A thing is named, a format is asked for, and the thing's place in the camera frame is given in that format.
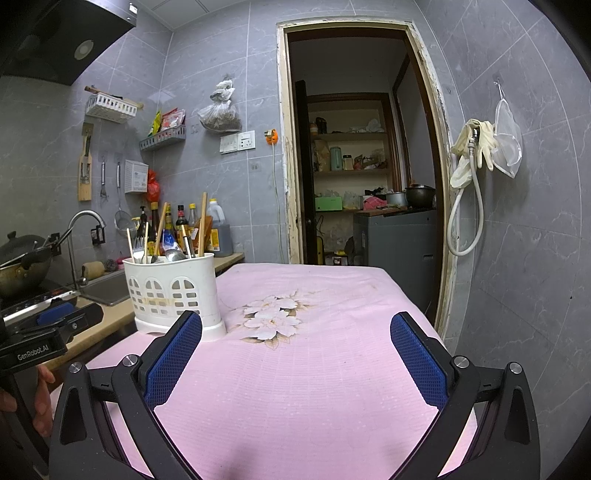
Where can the white wall basket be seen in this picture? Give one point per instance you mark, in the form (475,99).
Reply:
(106,107)

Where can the white wall box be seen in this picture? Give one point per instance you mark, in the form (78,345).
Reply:
(135,177)

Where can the red plastic bag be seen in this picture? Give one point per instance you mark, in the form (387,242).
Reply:
(152,193)

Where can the white wall switch panel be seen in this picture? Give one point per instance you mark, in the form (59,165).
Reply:
(236,142)

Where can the white plastic utensil holder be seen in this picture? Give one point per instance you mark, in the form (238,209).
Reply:
(160,292)

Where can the large oil jug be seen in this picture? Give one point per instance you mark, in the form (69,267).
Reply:
(219,243)

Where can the white rubber gloves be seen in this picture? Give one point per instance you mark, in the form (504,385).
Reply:
(482,154)

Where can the clear hanging plastic bag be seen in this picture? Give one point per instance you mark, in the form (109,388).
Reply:
(508,153)

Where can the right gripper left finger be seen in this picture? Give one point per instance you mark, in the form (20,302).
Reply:
(84,443)

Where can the black range hood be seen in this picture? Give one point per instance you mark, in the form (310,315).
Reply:
(64,39)

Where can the metal spoon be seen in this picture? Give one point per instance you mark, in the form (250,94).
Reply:
(173,255)

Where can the grey wall spice shelf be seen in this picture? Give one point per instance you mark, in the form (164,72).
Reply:
(164,138)

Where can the black cooking pot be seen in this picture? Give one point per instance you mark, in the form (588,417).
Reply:
(421,197)

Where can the person left hand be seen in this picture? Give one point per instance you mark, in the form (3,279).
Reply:
(43,420)

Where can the steel kitchen sink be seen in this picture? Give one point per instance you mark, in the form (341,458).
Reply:
(108,290)

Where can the wooden knife holder board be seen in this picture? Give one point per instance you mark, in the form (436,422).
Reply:
(84,187)

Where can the chrome faucet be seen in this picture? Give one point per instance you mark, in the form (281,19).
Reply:
(74,239)

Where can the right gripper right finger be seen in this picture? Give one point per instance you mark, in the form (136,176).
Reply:
(506,444)

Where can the dark soy sauce bottle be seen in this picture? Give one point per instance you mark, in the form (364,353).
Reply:
(153,232)

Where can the dark grey cabinet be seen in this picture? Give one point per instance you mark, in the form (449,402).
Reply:
(404,245)

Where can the pink floral tablecloth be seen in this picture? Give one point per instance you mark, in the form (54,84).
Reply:
(305,384)

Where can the black wok pan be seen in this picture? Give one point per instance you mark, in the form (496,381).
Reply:
(25,261)

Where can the metal fork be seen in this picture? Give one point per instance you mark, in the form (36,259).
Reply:
(139,242)

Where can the mesh strainer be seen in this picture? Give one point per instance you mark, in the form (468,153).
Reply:
(122,220)

